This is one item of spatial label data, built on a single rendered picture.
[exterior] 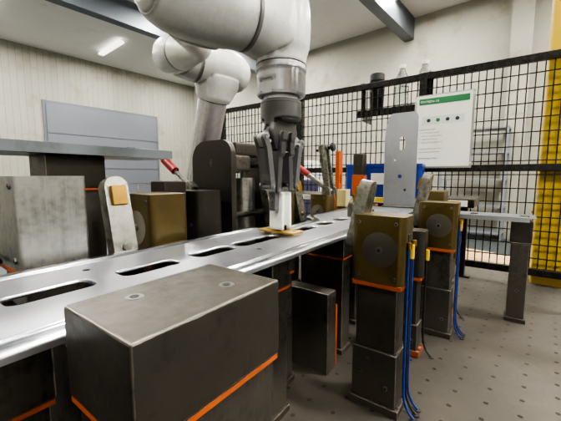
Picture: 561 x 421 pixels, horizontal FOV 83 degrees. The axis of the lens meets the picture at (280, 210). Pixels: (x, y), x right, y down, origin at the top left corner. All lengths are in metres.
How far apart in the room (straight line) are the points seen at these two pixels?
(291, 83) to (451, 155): 1.04
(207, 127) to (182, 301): 0.99
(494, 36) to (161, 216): 7.21
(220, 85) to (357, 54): 7.32
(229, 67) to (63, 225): 0.80
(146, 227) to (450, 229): 0.69
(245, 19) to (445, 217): 0.63
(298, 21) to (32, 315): 0.53
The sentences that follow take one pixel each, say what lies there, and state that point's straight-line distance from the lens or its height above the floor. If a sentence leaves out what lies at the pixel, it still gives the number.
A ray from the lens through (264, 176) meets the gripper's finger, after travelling 0.56.
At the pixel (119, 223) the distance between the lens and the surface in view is 0.54.
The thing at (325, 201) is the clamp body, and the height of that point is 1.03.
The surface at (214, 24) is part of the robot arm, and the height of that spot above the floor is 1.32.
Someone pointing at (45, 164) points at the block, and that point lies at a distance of 0.68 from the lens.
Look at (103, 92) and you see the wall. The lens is 11.11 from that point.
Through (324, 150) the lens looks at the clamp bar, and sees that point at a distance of 1.06.
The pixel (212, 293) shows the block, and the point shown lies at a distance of 0.23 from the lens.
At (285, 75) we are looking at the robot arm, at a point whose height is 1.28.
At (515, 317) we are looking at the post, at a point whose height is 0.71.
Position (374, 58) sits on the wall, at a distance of 8.13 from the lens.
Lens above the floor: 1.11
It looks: 6 degrees down
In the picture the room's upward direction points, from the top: straight up
